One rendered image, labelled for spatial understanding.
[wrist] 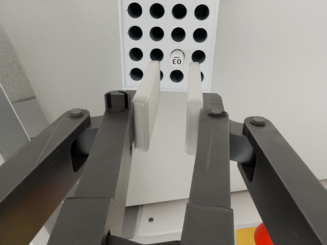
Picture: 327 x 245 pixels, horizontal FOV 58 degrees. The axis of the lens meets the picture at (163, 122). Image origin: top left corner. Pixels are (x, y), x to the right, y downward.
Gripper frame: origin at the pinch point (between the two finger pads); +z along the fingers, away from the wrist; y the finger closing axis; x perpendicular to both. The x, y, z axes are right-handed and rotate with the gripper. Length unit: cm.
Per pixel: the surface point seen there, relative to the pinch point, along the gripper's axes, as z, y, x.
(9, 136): 3.7, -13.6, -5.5
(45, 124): 54, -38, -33
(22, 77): 90, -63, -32
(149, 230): 10.9, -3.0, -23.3
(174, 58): 8.7, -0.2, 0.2
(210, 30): 10.1, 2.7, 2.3
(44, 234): 1.8, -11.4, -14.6
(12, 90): 90, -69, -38
